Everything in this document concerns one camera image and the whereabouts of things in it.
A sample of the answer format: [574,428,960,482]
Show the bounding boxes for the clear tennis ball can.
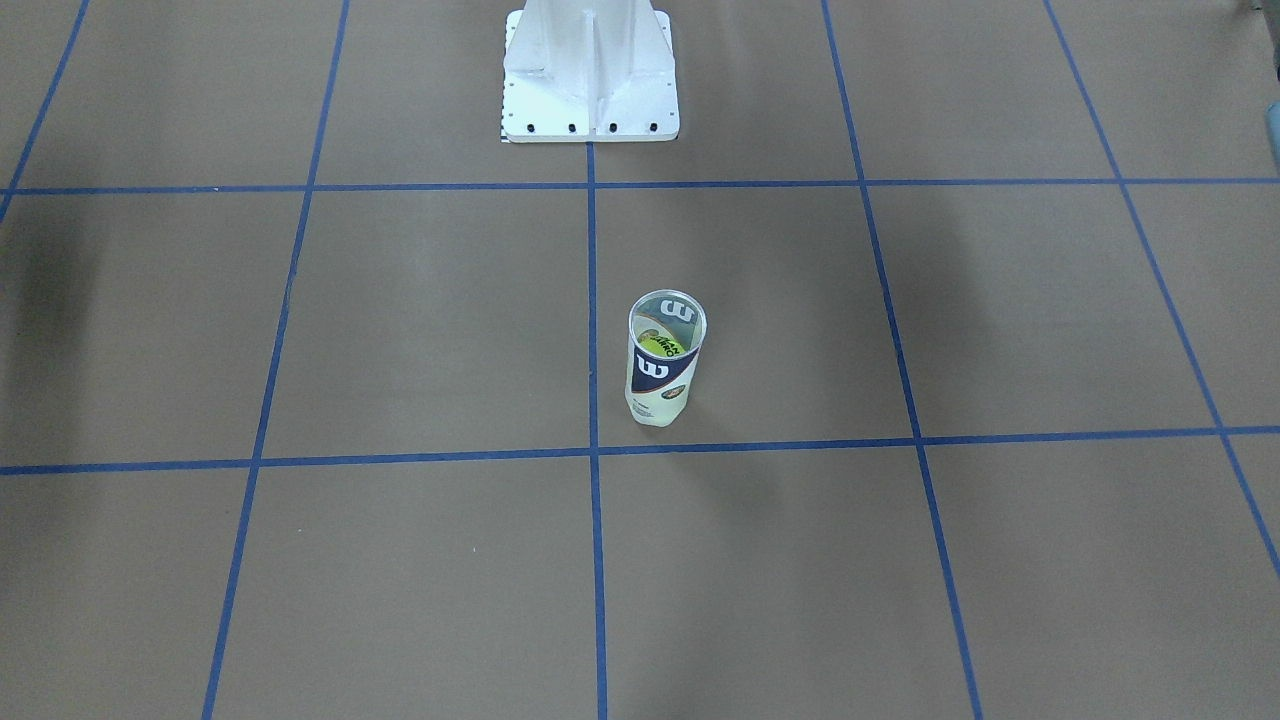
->
[625,290,708,427]

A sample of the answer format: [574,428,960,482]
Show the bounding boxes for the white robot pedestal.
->
[500,1,681,143]

